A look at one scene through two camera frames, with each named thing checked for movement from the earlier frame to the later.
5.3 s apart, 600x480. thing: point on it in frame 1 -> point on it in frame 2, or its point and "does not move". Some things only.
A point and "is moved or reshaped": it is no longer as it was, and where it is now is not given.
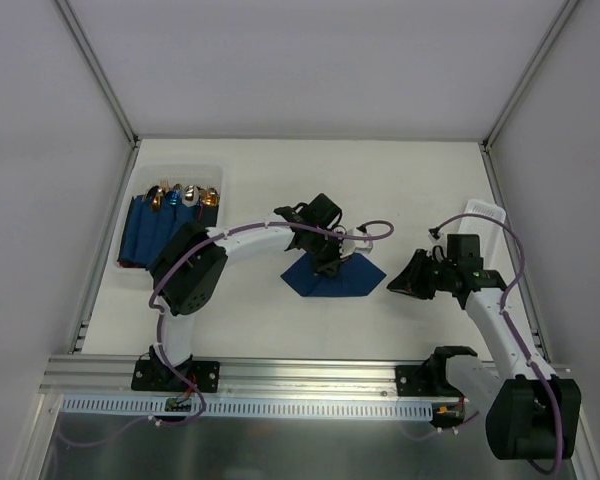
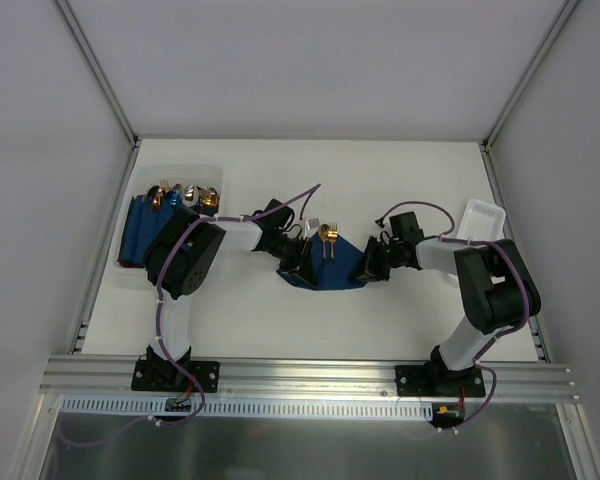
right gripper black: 426,275 -> 380,259
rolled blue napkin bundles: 146,232 does not move
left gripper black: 327,254 -> 296,257
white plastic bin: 202,175 does not move
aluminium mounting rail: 240,376 does not move
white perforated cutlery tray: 494,238 does not move
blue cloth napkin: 357,276 is moved or reshaped
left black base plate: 154,375 does not move
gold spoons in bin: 190,195 does not move
